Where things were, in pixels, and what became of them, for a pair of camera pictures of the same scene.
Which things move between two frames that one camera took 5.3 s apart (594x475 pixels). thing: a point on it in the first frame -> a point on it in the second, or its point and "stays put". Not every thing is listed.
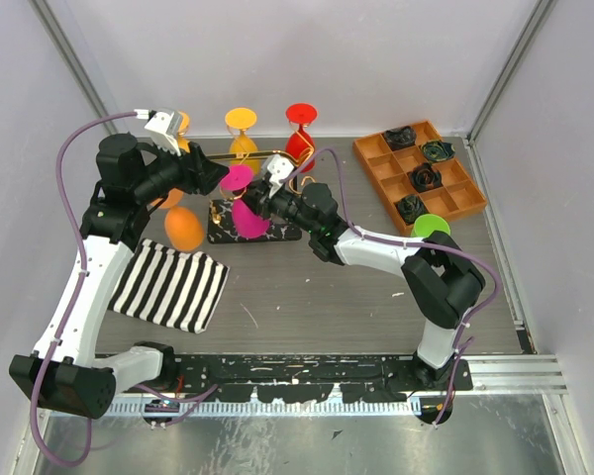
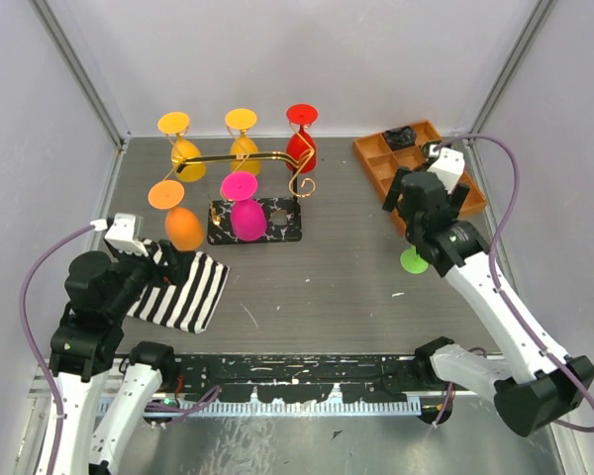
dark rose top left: x=400 y=138 stays put
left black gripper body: x=168 y=172 -> x=143 y=270
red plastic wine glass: x=299 y=144 stays put
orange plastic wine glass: x=183 y=228 stays put
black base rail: x=309 y=377 stays put
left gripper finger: x=205 y=172 -> x=179 y=261
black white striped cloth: x=169 y=287 stays put
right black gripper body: x=280 y=205 -> x=448 y=199
